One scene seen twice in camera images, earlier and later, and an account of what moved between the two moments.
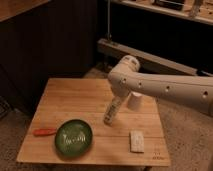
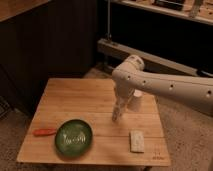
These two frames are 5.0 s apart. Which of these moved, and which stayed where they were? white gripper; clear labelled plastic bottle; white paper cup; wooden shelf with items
Moved: clear labelled plastic bottle
Stayed: white gripper; white paper cup; wooden shelf with items
